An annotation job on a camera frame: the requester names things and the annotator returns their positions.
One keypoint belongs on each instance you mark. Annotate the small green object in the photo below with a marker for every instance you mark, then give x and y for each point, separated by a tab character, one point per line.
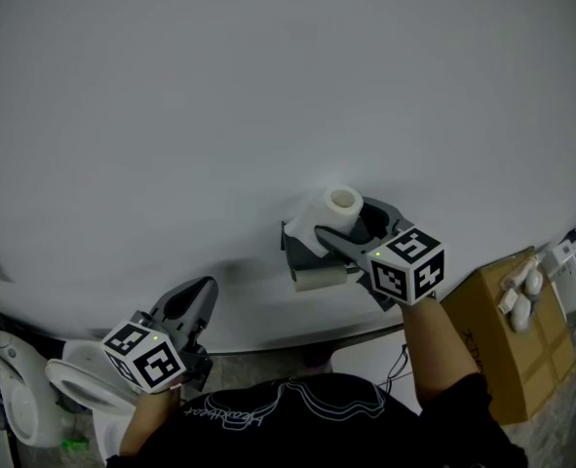
75	443

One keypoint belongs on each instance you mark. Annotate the person's right forearm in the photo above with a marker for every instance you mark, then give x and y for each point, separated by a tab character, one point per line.
438	349

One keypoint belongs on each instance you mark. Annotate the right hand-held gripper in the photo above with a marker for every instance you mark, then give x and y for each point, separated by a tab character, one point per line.
409	271

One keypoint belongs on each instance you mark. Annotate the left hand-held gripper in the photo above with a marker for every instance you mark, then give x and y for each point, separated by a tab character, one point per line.
141	356

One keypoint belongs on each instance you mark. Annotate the brown cardboard box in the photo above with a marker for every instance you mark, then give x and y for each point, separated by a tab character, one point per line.
516	359

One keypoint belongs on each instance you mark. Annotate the white toilet with open seat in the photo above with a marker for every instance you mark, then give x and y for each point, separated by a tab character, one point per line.
85	383

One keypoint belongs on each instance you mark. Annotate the small white labelled box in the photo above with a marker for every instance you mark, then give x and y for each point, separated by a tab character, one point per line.
508	302

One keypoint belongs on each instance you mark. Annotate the person's left forearm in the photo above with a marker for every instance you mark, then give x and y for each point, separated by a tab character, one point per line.
146	422

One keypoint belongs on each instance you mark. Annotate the grey cylindrical roller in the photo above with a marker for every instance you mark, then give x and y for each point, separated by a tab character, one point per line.
319	278

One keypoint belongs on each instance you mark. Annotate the person's black printed shirt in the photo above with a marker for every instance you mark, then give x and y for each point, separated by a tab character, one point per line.
317	432

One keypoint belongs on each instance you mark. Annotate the white toilet paper roll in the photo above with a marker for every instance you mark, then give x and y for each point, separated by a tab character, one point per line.
331	212

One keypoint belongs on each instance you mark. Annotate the black wall paper holder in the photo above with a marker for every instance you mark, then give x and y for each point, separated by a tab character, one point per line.
307	259

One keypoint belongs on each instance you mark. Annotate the white appliance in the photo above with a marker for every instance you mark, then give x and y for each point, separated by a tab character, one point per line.
570	276

